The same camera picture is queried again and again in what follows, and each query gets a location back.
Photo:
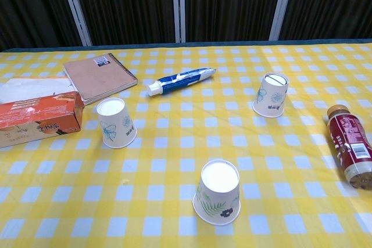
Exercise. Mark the white cup blue flower print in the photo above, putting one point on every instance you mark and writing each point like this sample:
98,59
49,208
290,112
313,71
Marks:
116,127

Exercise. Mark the paper cup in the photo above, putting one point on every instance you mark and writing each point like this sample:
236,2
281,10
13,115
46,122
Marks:
271,97

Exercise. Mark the white cup green fern print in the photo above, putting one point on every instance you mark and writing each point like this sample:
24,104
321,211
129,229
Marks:
218,198

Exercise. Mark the blue white toothpaste tube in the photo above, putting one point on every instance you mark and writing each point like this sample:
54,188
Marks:
180,81

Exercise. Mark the yellow white checked tablecloth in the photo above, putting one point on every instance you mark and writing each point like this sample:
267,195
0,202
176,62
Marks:
174,143

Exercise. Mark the brown spiral notebook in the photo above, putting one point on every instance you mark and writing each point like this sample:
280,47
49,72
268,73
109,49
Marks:
98,75

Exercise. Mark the dark corrugated partition panel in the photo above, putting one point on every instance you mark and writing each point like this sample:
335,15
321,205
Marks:
331,4
32,7
128,4
229,4

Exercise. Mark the orange tissue box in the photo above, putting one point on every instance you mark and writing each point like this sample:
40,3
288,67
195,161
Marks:
37,114

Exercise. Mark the brown bottle red label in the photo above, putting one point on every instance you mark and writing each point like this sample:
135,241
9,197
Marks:
348,140

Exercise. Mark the white partition frame post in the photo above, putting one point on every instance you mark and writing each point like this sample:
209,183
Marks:
75,7
281,4
179,4

